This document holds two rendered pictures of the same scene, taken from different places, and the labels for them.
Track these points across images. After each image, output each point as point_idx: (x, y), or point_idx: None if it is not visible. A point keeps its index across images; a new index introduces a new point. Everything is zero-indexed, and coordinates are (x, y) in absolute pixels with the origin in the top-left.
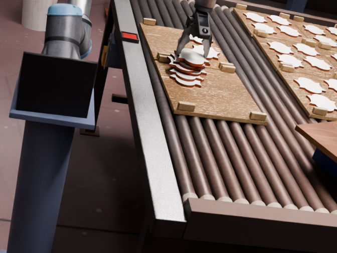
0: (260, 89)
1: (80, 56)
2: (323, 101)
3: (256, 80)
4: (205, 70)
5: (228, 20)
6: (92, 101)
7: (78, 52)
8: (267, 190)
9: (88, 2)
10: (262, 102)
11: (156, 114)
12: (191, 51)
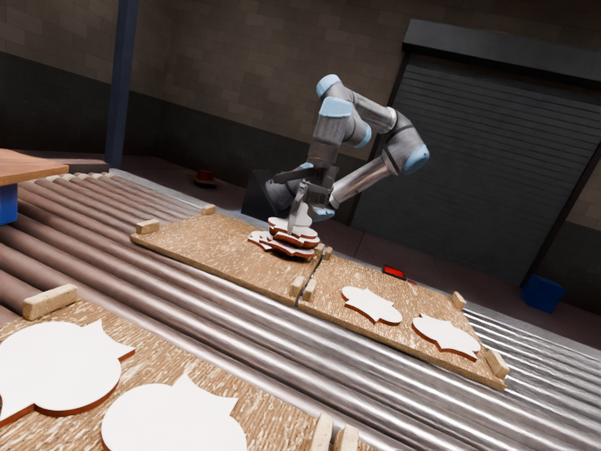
0: (232, 311)
1: (279, 188)
2: (59, 365)
3: (274, 331)
4: (299, 271)
5: None
6: (264, 224)
7: (278, 183)
8: (57, 184)
9: (340, 182)
10: (188, 280)
11: (216, 212)
12: (305, 231)
